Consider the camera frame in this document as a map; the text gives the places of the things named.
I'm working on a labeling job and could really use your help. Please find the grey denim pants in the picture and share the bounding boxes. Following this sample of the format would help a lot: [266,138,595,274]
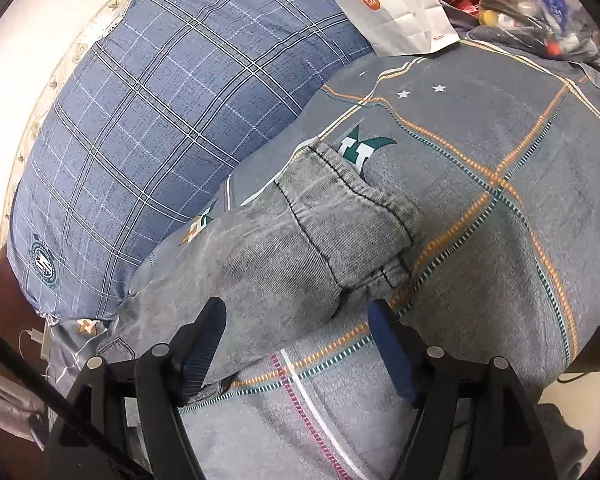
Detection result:
[98,142,420,383]

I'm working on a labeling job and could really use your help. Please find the white charger with cable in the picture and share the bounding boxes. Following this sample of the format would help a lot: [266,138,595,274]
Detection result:
[20,327,52,361]

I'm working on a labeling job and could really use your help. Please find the white paper bag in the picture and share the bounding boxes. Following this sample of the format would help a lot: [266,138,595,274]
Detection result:
[335,0,460,58]

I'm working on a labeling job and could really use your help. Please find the clear plastic bag of items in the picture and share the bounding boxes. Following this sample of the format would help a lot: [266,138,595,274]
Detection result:
[479,0,600,62]

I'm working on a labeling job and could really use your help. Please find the blue plaid pillow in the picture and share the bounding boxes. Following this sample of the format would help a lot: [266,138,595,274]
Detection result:
[7,0,370,320]

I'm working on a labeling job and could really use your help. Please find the grey star-patterned bed sheet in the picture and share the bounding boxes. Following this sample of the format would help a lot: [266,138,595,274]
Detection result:
[44,39,600,480]

